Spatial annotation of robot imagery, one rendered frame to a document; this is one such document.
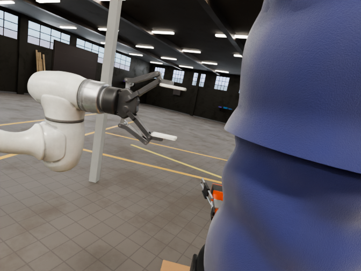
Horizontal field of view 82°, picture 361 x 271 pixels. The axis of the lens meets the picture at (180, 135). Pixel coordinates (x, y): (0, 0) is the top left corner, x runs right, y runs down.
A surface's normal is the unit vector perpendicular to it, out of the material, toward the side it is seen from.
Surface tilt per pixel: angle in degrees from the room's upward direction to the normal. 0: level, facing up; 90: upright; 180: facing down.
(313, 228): 70
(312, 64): 94
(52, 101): 99
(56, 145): 92
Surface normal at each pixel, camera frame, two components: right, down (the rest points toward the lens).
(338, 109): -0.35, 0.30
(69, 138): 0.67, 0.27
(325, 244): -0.14, -0.23
